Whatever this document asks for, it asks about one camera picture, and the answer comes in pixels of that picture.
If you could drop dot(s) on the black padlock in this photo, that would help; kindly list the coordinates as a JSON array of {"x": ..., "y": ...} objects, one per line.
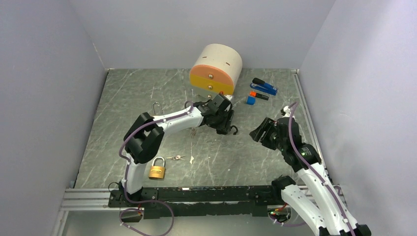
[{"x": 233, "y": 129}]

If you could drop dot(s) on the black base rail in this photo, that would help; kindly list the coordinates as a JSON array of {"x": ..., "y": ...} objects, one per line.
[{"x": 158, "y": 202}]

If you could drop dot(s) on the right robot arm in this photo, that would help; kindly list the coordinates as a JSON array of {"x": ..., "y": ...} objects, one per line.
[{"x": 326, "y": 215}]

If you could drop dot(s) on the blue cube block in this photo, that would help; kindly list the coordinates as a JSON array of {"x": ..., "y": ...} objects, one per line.
[{"x": 250, "y": 100}]

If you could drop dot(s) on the keys of yellow padlock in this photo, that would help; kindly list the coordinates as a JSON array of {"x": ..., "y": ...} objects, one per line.
[{"x": 193, "y": 132}]

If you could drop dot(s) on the orange black highlighter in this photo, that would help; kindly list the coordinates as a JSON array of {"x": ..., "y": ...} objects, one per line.
[{"x": 258, "y": 95}]

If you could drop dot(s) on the blue black stapler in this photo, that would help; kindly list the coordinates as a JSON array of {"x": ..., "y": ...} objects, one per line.
[{"x": 263, "y": 86}]

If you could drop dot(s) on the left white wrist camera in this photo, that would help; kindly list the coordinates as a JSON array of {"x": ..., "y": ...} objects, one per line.
[{"x": 229, "y": 97}]

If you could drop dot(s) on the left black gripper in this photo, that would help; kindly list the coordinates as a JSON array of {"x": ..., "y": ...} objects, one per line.
[{"x": 225, "y": 126}]

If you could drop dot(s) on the short shackle brass padlock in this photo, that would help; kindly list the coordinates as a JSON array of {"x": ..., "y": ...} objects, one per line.
[{"x": 157, "y": 171}]

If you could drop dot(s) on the round mini drawer cabinet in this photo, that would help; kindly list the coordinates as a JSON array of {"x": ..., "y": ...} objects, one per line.
[{"x": 216, "y": 70}]

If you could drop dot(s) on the long shackle brass padlock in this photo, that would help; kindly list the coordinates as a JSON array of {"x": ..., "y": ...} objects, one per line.
[{"x": 157, "y": 108}]

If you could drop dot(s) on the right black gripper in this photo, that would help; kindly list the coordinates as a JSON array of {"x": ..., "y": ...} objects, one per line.
[{"x": 267, "y": 125}]

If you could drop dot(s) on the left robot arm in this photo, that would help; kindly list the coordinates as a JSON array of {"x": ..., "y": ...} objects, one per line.
[{"x": 143, "y": 139}]

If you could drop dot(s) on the silver key bunch middle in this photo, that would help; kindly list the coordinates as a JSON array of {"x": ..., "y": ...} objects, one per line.
[{"x": 176, "y": 158}]

